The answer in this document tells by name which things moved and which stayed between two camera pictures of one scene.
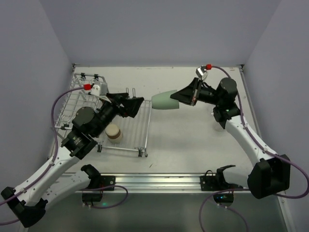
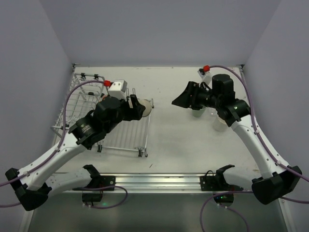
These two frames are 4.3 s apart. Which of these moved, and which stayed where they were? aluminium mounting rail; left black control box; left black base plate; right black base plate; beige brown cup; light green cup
Moved: light green cup; beige brown cup
Stayed: left black base plate; right black base plate; aluminium mounting rail; left black control box
